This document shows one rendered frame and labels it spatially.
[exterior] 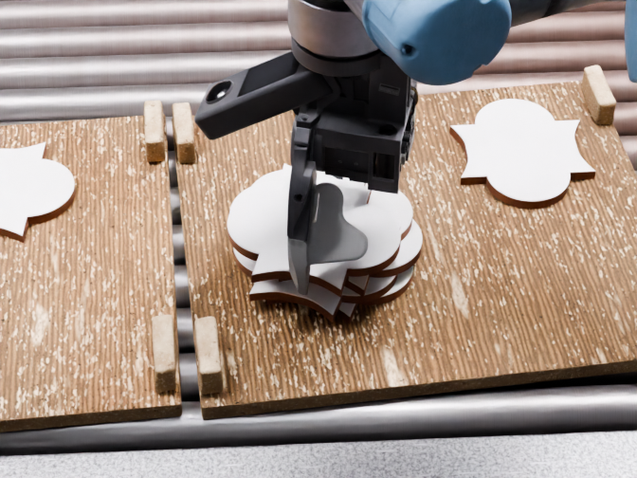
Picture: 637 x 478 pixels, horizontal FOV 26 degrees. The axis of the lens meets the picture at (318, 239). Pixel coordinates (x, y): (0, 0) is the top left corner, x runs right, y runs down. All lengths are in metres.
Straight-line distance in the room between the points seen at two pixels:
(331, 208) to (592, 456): 0.27
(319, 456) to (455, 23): 0.40
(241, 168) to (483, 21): 0.49
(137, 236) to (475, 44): 0.47
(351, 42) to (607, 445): 0.38
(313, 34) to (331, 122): 0.08
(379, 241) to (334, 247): 0.08
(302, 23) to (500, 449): 0.36
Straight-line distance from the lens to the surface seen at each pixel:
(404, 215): 1.15
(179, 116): 1.27
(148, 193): 1.23
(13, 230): 1.20
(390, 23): 0.80
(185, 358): 1.12
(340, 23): 0.92
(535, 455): 1.07
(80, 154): 1.28
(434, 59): 0.80
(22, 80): 1.42
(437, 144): 1.28
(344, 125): 0.99
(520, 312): 1.14
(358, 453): 1.06
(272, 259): 1.08
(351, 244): 1.03
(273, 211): 1.12
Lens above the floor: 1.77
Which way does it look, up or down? 45 degrees down
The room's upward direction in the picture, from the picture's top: straight up
